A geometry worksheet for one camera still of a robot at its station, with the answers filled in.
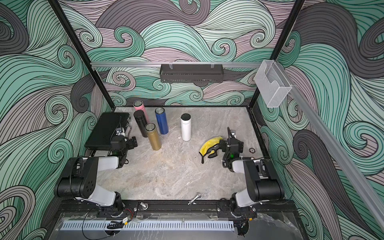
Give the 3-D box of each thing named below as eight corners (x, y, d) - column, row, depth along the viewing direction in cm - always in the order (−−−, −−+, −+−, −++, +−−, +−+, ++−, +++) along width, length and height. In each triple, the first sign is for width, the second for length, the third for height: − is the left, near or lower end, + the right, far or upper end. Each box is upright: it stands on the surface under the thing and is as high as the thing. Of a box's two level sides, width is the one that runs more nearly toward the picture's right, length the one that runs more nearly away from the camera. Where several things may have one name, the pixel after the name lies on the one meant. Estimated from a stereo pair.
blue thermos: (159, 134, 104) (154, 114, 89) (160, 126, 109) (155, 107, 93) (167, 134, 104) (164, 114, 89) (168, 126, 109) (165, 107, 93)
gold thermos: (151, 150, 97) (143, 130, 81) (153, 142, 101) (145, 122, 85) (160, 150, 97) (154, 130, 81) (161, 142, 101) (156, 122, 85)
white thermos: (182, 141, 102) (180, 120, 85) (182, 134, 106) (180, 113, 89) (190, 141, 102) (191, 120, 85) (190, 134, 106) (191, 113, 89)
